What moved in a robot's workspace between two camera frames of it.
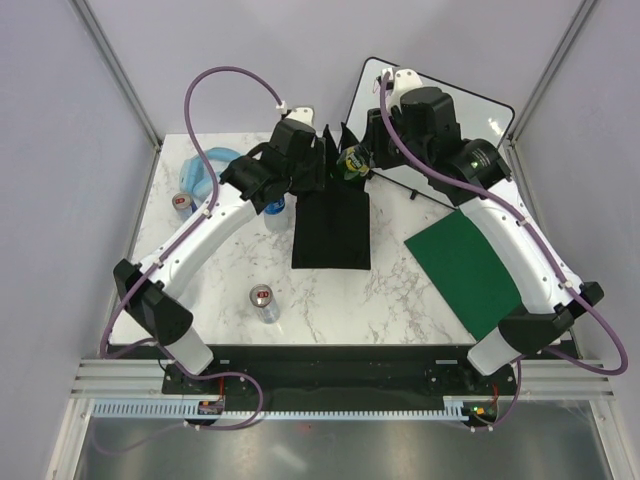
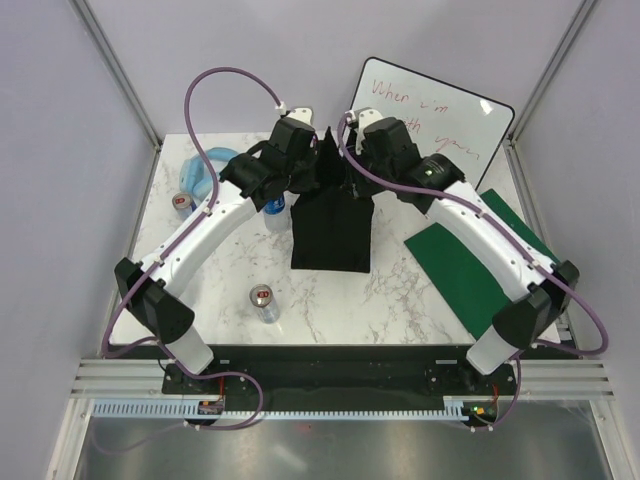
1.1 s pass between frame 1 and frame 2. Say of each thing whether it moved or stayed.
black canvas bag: stayed
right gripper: moved
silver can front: stayed
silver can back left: stayed
